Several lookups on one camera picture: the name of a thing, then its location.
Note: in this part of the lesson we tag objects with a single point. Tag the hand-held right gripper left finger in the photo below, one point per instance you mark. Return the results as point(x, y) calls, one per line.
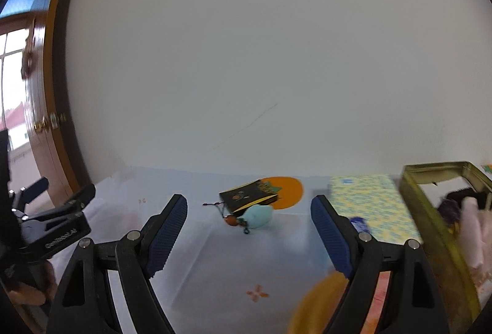
point(169, 234)

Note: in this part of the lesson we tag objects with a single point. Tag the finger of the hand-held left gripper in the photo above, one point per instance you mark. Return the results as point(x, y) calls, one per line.
point(34, 188)
point(78, 199)

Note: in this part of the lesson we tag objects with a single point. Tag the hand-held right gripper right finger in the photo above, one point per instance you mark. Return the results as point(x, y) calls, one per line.
point(330, 238)

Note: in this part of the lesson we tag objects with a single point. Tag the light blue egg sponge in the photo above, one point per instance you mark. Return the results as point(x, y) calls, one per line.
point(260, 217)

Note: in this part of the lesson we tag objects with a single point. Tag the black printed pouch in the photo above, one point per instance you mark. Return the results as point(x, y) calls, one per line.
point(246, 196)

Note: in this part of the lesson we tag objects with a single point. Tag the gold tin box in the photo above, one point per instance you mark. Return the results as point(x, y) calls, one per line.
point(434, 241)

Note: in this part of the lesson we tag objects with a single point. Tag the person's left hand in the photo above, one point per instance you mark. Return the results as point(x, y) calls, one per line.
point(27, 296)

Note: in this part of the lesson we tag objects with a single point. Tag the yellow patterned tissue pack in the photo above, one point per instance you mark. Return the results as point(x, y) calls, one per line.
point(369, 199)

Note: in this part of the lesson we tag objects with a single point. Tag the orange print tablecloth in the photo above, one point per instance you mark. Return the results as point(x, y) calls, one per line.
point(215, 272)

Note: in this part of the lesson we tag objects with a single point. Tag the orange bead charm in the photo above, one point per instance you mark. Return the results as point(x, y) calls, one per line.
point(231, 221)

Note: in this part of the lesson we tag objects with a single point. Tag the yellow round plate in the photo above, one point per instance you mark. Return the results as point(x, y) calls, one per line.
point(311, 307)

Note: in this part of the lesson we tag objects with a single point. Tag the wooden door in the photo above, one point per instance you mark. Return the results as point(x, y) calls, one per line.
point(57, 88)

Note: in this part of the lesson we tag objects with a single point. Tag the window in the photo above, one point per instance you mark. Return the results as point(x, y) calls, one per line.
point(11, 88)

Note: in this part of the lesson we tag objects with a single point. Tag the door hanging ornament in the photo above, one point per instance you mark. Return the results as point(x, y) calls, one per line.
point(29, 49)

